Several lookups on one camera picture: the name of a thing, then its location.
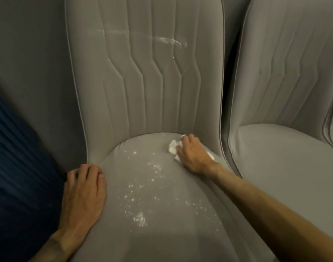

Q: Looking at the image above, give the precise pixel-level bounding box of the person's left hand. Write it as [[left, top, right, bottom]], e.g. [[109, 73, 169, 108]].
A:
[[50, 163, 106, 255]]

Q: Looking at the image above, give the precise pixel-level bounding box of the person's right hand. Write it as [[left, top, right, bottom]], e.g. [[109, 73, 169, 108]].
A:
[[176, 133, 221, 179]]

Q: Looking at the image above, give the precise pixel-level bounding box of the person's right forearm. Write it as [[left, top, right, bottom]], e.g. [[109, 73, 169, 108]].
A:
[[210, 163, 333, 262]]

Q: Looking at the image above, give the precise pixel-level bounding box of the dark blue ribbed fabric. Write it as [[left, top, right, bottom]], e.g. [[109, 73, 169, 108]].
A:
[[0, 87, 67, 262]]

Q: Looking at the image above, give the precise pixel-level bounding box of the white cleaning cloth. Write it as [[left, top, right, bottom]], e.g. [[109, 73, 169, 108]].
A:
[[168, 134, 216, 163]]

